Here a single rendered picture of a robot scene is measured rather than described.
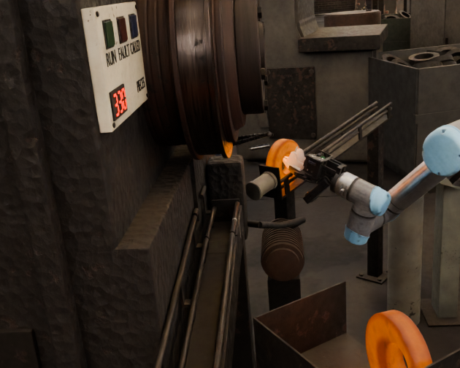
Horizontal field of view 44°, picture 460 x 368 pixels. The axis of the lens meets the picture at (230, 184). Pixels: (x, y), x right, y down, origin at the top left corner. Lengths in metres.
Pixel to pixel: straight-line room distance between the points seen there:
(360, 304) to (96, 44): 1.79
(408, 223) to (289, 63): 2.14
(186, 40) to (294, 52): 2.92
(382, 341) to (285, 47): 3.18
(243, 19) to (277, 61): 2.85
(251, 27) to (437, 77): 2.32
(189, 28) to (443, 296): 1.55
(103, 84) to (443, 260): 1.63
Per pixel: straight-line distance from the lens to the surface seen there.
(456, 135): 1.48
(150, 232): 0.98
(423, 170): 1.71
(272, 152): 1.78
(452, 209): 2.17
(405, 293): 2.22
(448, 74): 3.44
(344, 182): 1.71
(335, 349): 1.12
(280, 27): 3.99
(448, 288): 2.30
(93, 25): 0.87
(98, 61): 0.87
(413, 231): 2.11
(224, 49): 1.13
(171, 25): 1.09
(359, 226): 1.73
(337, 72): 3.96
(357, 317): 2.34
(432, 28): 5.68
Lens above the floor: 1.26
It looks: 19 degrees down
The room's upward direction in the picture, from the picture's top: 5 degrees counter-clockwise
